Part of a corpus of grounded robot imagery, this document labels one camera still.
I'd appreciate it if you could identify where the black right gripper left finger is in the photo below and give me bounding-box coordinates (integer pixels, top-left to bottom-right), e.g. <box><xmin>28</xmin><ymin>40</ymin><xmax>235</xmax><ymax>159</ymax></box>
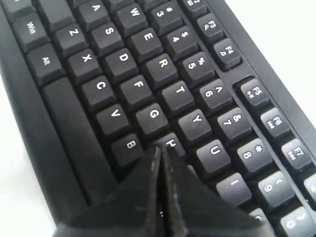
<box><xmin>54</xmin><ymin>146</ymin><xmax>163</xmax><ymax>237</ymax></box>

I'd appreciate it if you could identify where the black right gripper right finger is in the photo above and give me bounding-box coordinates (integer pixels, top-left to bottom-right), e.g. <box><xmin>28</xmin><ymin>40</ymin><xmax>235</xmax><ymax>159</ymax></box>
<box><xmin>161</xmin><ymin>148</ymin><xmax>274</xmax><ymax>237</ymax></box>

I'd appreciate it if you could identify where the black acer keyboard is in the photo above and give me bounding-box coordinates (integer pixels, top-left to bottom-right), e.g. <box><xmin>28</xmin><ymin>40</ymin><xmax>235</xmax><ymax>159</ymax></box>
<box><xmin>0</xmin><ymin>0</ymin><xmax>316</xmax><ymax>237</ymax></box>

